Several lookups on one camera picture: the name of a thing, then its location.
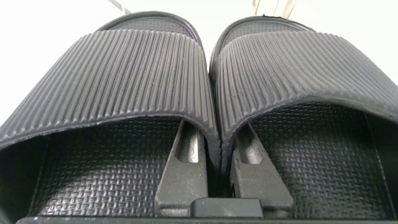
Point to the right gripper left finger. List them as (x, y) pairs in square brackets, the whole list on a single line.
[(182, 183)]

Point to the black ribbed slipper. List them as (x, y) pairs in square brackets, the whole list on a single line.
[(124, 77), (298, 71)]

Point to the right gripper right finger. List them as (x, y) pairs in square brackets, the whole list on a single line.
[(258, 183)]

